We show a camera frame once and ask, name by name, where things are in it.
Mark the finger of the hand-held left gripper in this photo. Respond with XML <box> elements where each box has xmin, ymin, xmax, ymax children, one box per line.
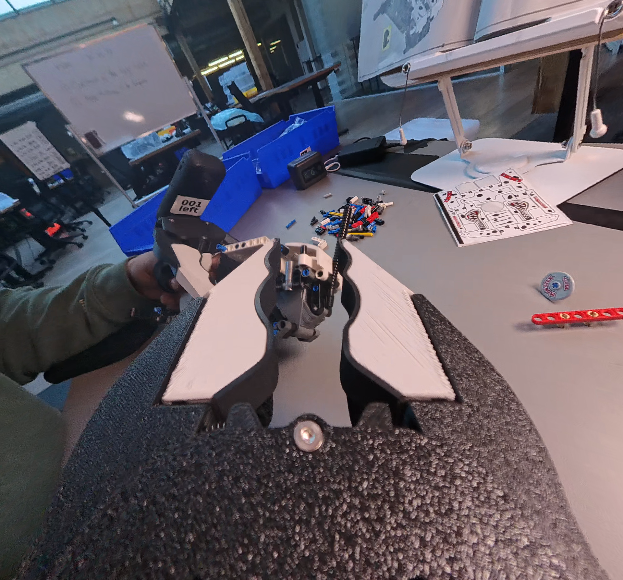
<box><xmin>178</xmin><ymin>248</ymin><xmax>222</xmax><ymax>300</ymax></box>

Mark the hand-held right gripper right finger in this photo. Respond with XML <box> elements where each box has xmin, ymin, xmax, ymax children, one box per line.
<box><xmin>338</xmin><ymin>240</ymin><xmax>458</xmax><ymax>405</ymax></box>

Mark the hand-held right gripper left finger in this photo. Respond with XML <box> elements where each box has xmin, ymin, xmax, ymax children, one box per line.
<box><xmin>159</xmin><ymin>240</ymin><xmax>281</xmax><ymax>407</ymax></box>

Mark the toy brick model car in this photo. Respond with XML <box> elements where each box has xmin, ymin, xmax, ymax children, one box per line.
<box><xmin>214</xmin><ymin>205</ymin><xmax>357</xmax><ymax>343</ymax></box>

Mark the instruction booklet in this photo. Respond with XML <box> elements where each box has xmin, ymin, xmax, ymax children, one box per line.
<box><xmin>358</xmin><ymin>0</ymin><xmax>623</xmax><ymax>84</ymax></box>

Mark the person's left forearm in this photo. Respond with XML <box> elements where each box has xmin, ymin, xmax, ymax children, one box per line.
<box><xmin>0</xmin><ymin>257</ymin><xmax>161</xmax><ymax>388</ymax></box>

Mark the person's left hand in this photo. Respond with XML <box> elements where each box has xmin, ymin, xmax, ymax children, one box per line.
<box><xmin>125</xmin><ymin>249</ymin><xmax>182</xmax><ymax>312</ymax></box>

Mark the small black box device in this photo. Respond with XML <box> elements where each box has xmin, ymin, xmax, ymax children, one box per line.
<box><xmin>287</xmin><ymin>149</ymin><xmax>329</xmax><ymax>192</ymax></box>

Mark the pile of small brick pieces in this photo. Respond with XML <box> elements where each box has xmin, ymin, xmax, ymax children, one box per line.
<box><xmin>309</xmin><ymin>195</ymin><xmax>394</xmax><ymax>241</ymax></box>

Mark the white board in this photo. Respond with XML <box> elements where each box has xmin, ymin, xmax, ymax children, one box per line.
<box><xmin>21</xmin><ymin>23</ymin><xmax>201</xmax><ymax>154</ymax></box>

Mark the round grey disc piece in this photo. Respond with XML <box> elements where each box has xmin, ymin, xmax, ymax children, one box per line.
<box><xmin>540</xmin><ymin>270</ymin><xmax>576</xmax><ymax>303</ymax></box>

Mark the sticker sheet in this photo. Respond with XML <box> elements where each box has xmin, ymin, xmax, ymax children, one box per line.
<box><xmin>434</xmin><ymin>169</ymin><xmax>574</xmax><ymax>249</ymax></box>

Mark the dark background table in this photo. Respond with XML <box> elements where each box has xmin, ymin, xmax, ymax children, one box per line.
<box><xmin>248</xmin><ymin>62</ymin><xmax>342</xmax><ymax>120</ymax></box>

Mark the black power brick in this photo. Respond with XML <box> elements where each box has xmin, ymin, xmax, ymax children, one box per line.
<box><xmin>335</xmin><ymin>135</ymin><xmax>391</xmax><ymax>168</ymax></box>

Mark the red brick beam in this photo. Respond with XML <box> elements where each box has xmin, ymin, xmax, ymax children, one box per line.
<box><xmin>530</xmin><ymin>306</ymin><xmax>623</xmax><ymax>328</ymax></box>

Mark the book stand with white base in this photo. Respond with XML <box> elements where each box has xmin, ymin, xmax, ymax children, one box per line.
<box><xmin>359</xmin><ymin>1</ymin><xmax>623</xmax><ymax>208</ymax></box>

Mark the small white stand base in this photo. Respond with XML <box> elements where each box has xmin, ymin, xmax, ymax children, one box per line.
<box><xmin>384</xmin><ymin>117</ymin><xmax>454</xmax><ymax>146</ymax></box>

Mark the person's green sweatshirt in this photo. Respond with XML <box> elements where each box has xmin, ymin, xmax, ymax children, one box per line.
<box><xmin>0</xmin><ymin>374</ymin><xmax>71</xmax><ymax>580</ymax></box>

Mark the small white wall chart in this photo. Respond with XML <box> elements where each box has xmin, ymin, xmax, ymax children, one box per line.
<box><xmin>0</xmin><ymin>120</ymin><xmax>72</xmax><ymax>183</ymax></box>

